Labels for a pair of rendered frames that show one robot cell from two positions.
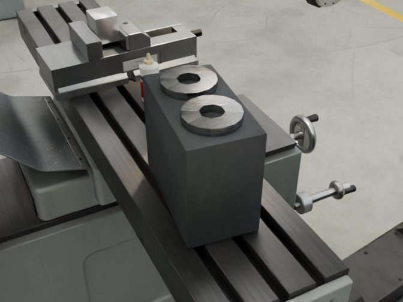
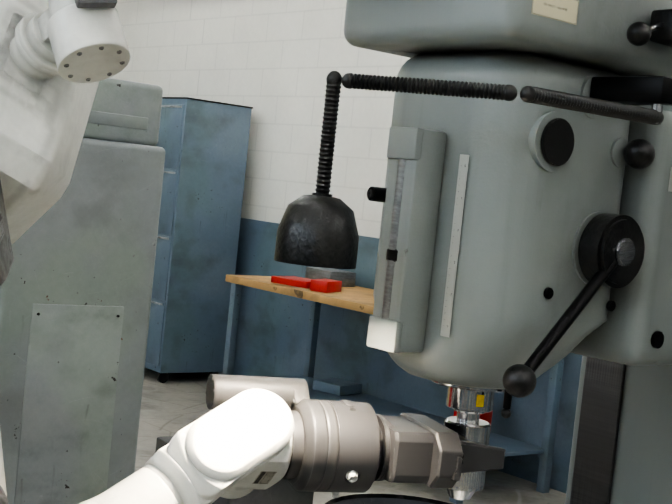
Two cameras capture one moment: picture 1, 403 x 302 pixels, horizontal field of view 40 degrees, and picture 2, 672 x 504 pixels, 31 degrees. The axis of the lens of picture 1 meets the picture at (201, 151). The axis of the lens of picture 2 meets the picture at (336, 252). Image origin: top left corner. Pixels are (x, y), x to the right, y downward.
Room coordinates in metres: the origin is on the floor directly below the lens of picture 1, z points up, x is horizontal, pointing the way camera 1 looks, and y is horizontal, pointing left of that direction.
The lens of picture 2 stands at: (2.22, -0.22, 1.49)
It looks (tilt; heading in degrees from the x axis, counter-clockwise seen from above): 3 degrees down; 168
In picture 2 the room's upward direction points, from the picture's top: 6 degrees clockwise
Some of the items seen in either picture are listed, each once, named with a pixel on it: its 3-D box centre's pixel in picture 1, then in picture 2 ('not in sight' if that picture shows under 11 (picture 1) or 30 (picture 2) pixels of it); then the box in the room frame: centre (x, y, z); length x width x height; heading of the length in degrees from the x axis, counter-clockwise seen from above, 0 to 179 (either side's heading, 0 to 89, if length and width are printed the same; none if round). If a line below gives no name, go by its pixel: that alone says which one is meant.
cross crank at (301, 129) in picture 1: (292, 137); not in sight; (1.31, -0.26, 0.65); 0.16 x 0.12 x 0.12; 117
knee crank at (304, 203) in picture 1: (325, 194); not in sight; (1.19, -0.35, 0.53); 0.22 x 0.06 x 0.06; 117
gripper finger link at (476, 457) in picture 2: not in sight; (477, 458); (1.11, 0.19, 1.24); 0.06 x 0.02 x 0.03; 97
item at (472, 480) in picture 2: not in sight; (463, 457); (1.08, 0.18, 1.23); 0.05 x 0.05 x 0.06
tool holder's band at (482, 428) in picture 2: not in sight; (467, 425); (1.08, 0.18, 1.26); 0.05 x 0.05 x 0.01
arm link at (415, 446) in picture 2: not in sight; (380, 450); (1.09, 0.09, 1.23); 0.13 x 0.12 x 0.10; 7
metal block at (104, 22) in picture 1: (102, 25); not in sight; (1.15, 0.22, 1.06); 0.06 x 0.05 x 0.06; 29
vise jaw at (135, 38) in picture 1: (127, 30); not in sight; (1.17, 0.17, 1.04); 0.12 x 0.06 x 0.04; 29
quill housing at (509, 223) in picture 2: not in sight; (493, 221); (1.08, 0.19, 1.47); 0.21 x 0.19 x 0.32; 27
